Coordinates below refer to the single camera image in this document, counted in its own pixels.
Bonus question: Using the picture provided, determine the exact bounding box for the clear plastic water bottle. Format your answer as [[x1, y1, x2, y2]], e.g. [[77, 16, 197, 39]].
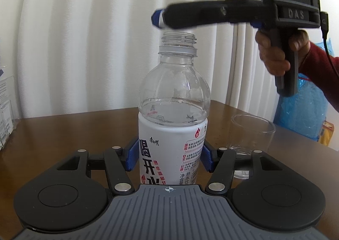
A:
[[139, 31, 210, 185]]

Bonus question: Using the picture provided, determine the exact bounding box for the red sleeve forearm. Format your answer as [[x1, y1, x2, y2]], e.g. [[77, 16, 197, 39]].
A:
[[299, 42, 339, 112]]

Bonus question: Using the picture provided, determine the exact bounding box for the person's right hand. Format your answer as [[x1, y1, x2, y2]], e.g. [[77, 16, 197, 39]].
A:
[[255, 30, 310, 77]]

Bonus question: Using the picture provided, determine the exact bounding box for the clear drinking glass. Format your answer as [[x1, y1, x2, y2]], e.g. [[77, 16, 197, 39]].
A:
[[226, 114, 276, 180]]

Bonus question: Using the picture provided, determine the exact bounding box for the blue plastic bag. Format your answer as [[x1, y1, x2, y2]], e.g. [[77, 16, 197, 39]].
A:
[[273, 38, 333, 142]]

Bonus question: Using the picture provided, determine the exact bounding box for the white pleated curtain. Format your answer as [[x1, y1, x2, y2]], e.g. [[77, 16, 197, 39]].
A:
[[0, 0, 339, 119]]

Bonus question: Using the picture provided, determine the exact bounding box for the yellow bag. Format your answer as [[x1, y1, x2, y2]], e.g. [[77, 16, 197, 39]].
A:
[[318, 121, 334, 146]]

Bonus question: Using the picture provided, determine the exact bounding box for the white box with black print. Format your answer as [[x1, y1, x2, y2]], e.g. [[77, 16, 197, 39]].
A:
[[1, 61, 20, 150]]

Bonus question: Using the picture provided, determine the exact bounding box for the black cable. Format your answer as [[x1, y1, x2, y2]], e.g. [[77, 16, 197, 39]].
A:
[[320, 11, 339, 79]]

